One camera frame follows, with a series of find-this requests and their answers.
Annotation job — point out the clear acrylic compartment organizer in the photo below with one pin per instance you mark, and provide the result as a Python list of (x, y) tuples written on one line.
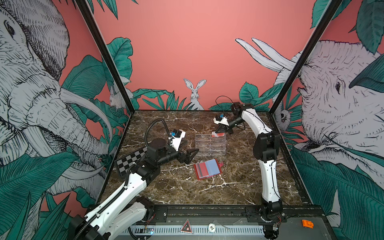
[(210, 146)]

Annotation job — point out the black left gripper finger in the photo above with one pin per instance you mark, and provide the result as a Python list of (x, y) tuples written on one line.
[(192, 151), (189, 158)]

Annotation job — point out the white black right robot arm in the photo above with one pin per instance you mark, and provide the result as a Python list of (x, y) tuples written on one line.
[(265, 150)]

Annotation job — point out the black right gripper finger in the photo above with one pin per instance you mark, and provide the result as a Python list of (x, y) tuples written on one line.
[(221, 129), (228, 130)]

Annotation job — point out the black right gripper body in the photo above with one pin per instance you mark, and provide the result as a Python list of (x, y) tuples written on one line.
[(234, 123)]

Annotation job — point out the red warning triangle sticker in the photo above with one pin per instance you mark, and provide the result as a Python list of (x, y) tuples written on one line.
[(186, 228)]

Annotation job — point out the round white sticker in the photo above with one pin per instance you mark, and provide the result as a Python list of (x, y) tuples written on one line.
[(212, 228)]

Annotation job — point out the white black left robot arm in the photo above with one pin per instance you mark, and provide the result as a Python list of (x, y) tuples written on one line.
[(123, 208)]

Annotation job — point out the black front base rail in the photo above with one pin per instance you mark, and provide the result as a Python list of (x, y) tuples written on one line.
[(253, 213)]

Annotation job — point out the black corner frame post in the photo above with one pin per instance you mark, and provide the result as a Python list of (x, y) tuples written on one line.
[(323, 23), (99, 40)]

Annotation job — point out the white red credit card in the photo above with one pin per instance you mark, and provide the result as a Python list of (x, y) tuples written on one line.
[(217, 135)]

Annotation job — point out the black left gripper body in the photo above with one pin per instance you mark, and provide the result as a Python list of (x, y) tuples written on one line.
[(173, 156)]

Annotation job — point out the black right corner frame post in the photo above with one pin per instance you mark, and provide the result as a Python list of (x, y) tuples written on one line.
[(323, 23)]

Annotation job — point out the black white checkerboard calibration board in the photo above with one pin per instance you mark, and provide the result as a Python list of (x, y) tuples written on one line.
[(124, 163)]

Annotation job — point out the white ventilation grille strip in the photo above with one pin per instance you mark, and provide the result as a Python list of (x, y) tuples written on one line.
[(198, 230)]

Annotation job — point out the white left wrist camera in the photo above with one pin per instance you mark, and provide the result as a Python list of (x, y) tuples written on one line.
[(176, 138)]

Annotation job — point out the orange small connector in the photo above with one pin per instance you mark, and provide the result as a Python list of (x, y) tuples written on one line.
[(307, 224)]

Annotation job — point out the black left corner frame post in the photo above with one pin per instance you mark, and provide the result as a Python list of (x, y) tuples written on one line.
[(99, 40)]

